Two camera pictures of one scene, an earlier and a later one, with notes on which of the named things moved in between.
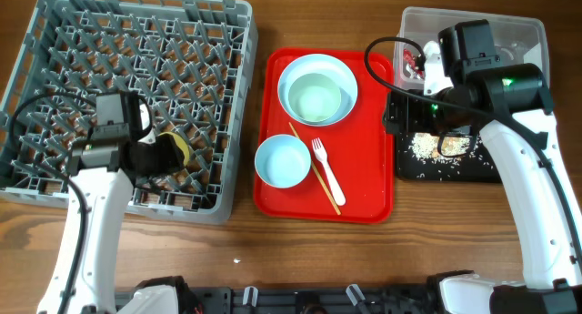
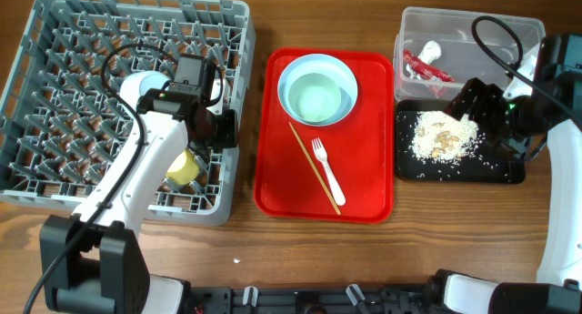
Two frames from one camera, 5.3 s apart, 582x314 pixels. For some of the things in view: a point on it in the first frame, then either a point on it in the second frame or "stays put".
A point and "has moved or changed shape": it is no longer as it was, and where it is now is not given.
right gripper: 413,122 → 488,96
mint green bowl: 315,97 stays put
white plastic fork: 320,154 stays put
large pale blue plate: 325,65 stays put
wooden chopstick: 319,177 stays put
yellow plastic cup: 183,144 has moved or changed shape
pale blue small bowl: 283,161 → 137,83
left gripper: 173,161 → 230,136
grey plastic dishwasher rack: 193,55 stays put
